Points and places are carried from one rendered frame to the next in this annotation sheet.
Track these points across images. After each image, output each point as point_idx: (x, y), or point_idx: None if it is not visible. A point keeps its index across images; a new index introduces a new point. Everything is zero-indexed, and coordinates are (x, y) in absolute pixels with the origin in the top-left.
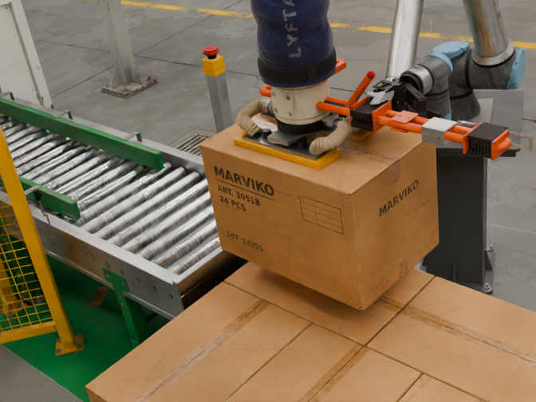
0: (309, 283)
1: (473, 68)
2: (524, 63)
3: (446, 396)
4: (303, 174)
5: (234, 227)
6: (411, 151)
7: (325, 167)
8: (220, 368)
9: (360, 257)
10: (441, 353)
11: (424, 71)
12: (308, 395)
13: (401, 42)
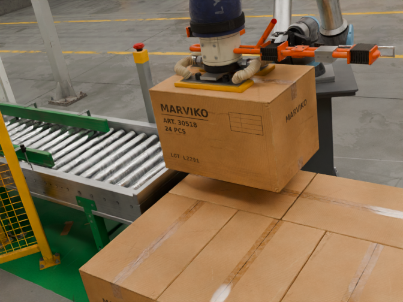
0: (235, 180)
1: (321, 39)
2: (353, 35)
3: (347, 242)
4: (231, 96)
5: (176, 148)
6: (301, 76)
7: (244, 90)
8: (179, 245)
9: (276, 151)
10: (335, 217)
11: (303, 24)
12: (248, 254)
13: (281, 13)
